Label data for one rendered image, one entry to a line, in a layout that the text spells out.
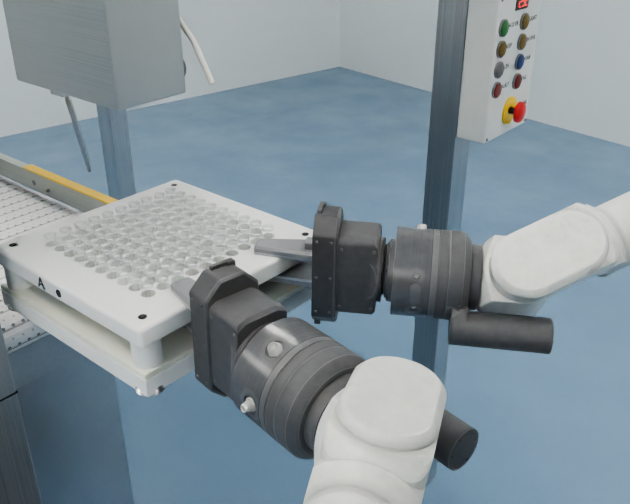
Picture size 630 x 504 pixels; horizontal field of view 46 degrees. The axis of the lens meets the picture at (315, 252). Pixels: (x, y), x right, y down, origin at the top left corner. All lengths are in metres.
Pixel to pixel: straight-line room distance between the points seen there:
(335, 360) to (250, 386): 0.07
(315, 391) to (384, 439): 0.10
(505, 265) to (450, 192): 0.79
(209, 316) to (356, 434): 0.21
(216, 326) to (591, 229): 0.35
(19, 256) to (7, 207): 0.44
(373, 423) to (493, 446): 1.61
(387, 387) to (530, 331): 0.26
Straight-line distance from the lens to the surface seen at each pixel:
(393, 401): 0.48
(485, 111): 1.39
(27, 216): 1.18
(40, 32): 1.00
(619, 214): 0.76
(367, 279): 0.72
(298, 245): 0.74
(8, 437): 0.89
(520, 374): 2.32
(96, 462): 1.29
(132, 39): 0.90
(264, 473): 1.94
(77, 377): 1.18
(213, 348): 0.62
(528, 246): 0.70
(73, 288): 0.72
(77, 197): 1.16
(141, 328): 0.64
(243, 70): 5.21
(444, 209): 1.49
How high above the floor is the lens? 1.35
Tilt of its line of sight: 28 degrees down
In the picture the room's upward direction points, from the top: straight up
